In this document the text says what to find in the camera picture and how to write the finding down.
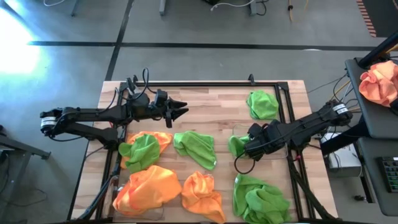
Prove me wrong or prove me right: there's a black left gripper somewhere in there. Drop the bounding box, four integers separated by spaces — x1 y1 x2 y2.
148 97 190 129

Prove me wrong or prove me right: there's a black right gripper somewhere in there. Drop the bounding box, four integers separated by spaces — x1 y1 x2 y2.
244 121 282 161

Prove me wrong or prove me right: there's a green microfiber towel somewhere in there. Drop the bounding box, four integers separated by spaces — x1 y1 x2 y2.
233 173 293 224
228 134 251 159
118 133 161 174
173 130 218 171
246 89 280 121

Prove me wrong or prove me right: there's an orange microfiber towel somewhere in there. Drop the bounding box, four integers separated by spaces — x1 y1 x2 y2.
119 131 173 170
181 170 227 224
123 164 183 206
112 186 156 217

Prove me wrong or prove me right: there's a clear plastic basket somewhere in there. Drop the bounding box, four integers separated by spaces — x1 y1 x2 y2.
107 175 168 221
231 124 289 161

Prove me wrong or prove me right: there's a clear plastic spray bottle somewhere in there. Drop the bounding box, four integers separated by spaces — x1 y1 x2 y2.
126 77 141 98

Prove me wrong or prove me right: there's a black slanted floor beam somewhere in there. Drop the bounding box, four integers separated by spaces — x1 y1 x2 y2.
320 123 368 156

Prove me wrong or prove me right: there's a white electronics box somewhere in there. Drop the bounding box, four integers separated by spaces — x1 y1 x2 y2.
326 142 364 179

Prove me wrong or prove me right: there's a dark grey side desk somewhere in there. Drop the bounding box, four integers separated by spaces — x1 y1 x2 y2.
344 57 398 140

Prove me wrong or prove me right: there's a dark grey keyboard desk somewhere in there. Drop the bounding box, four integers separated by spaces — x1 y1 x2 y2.
355 136 398 218

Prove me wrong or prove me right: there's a crumpled orange cloth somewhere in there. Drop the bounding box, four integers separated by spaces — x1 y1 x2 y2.
358 60 398 108

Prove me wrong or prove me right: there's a black computer keyboard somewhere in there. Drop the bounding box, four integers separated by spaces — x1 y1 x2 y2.
377 155 398 194

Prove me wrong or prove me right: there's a dark desk pole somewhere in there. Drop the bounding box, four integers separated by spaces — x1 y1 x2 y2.
356 30 398 68

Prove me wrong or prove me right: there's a dark metal table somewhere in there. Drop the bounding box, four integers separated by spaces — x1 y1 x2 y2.
0 123 52 224

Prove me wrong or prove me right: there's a black mat with striped edge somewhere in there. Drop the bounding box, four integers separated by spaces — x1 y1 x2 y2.
356 0 398 39

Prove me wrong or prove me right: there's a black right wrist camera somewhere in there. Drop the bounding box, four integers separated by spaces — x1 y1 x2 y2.
248 123 265 138

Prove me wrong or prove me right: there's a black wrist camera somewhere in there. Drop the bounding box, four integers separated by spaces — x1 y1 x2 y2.
248 123 265 138
154 89 169 105

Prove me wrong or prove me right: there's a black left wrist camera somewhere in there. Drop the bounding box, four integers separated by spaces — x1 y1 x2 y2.
154 89 169 105

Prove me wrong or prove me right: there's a black aluminium table frame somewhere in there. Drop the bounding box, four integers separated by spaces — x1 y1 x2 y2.
93 80 315 224

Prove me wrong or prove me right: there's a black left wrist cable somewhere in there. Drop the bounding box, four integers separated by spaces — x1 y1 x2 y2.
133 67 158 99

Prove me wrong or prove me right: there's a yellow floor cable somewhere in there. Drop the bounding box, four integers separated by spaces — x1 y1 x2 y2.
313 79 353 122
287 0 295 25

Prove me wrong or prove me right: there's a white floor cable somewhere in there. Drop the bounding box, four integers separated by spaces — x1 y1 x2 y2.
42 0 68 7
210 0 256 12

